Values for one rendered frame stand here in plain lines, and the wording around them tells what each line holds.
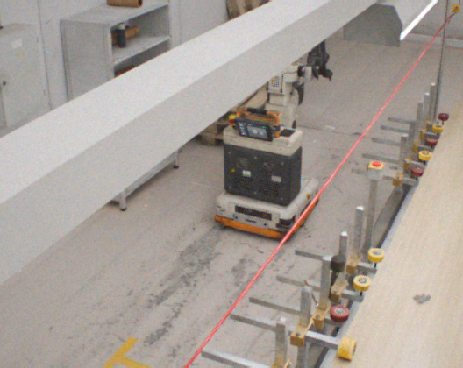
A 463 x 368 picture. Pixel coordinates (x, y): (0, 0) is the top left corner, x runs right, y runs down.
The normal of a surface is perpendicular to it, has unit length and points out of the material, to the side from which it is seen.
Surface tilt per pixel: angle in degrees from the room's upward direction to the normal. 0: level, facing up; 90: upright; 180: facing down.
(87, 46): 90
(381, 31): 90
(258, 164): 90
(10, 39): 90
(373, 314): 0
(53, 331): 0
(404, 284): 0
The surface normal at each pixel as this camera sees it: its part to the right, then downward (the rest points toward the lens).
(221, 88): 0.90, 0.19
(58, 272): -0.01, -0.88
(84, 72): -0.44, 0.42
